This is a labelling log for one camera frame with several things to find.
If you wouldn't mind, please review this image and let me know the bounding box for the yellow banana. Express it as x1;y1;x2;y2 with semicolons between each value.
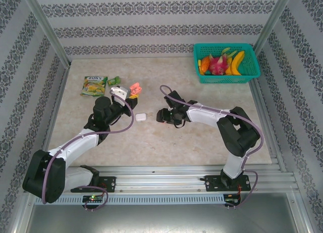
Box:
225;50;246;76

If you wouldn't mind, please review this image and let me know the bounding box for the small green candy packet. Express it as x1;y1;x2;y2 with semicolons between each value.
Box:
107;76;122;87

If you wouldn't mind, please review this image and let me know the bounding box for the pink earbud charging case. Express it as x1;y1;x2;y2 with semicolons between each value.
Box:
128;82;141;94

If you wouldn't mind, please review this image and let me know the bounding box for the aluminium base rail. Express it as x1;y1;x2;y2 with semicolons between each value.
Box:
24;164;296;194

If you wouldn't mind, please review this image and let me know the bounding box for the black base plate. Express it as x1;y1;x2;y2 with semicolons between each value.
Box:
203;174;250;193
70;176;117;193

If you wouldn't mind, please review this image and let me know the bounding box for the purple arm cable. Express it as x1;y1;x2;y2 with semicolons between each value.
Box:
41;91;135;212
159;84;264;210

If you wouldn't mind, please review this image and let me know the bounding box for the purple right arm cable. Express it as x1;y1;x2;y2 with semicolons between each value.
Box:
159;84;264;210

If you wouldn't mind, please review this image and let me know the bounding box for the grey metal sheet panel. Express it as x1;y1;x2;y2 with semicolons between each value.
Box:
24;204;310;233

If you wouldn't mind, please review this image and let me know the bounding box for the green Fox's candy bag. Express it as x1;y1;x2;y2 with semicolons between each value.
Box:
80;75;108;97

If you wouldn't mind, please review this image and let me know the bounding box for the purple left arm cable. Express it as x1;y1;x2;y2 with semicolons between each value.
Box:
41;91;135;212

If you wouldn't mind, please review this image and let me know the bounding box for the slotted grey cable duct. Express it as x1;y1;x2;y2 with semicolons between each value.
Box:
34;194;226;205

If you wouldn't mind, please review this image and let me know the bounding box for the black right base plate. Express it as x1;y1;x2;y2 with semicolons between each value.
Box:
203;174;250;193

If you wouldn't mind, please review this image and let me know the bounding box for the pink dragon fruit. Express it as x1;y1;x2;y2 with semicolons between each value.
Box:
208;47;238;76

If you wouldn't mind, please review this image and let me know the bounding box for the aluminium side rail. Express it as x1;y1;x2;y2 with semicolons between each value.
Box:
40;65;72;155
248;78;288;172

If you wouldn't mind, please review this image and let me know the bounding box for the aluminium frame post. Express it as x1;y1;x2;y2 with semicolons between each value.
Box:
21;0;72;67
253;0;295;53

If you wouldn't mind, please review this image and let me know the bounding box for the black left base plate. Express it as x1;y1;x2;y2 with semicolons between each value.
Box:
70;176;117;193

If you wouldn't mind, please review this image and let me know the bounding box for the orange mango fruit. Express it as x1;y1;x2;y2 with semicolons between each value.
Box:
200;55;210;73

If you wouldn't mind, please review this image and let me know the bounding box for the teal plastic basket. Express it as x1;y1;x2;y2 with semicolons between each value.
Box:
193;43;261;84

